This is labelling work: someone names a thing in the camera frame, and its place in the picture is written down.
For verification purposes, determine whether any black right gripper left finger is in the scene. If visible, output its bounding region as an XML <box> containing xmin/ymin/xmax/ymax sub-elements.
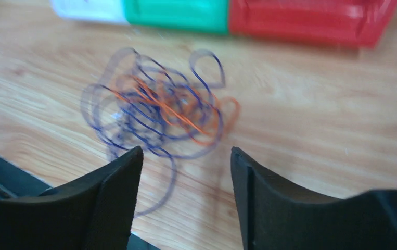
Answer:
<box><xmin>0</xmin><ymin>146</ymin><xmax>144</xmax><ymax>250</ymax></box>

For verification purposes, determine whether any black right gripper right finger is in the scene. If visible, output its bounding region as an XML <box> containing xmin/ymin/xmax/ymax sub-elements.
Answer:
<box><xmin>230</xmin><ymin>147</ymin><xmax>397</xmax><ymax>249</ymax></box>

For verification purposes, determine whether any orange thin cable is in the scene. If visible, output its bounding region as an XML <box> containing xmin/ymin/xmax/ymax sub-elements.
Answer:
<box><xmin>110</xmin><ymin>74</ymin><xmax>241</xmax><ymax>146</ymax></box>

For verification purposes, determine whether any purple thin cable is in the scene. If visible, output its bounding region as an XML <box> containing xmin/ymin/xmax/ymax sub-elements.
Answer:
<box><xmin>80</xmin><ymin>47</ymin><xmax>226</xmax><ymax>217</ymax></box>

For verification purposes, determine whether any clear plastic bin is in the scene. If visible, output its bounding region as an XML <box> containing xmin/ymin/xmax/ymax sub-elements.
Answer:
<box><xmin>50</xmin><ymin>0</ymin><xmax>129</xmax><ymax>26</ymax></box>

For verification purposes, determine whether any red plastic bin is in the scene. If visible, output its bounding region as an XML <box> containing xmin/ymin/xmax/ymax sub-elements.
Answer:
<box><xmin>229</xmin><ymin>0</ymin><xmax>397</xmax><ymax>47</ymax></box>

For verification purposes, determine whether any green plastic bin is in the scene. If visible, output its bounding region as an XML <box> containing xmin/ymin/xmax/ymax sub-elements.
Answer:
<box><xmin>124</xmin><ymin>0</ymin><xmax>229</xmax><ymax>34</ymax></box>

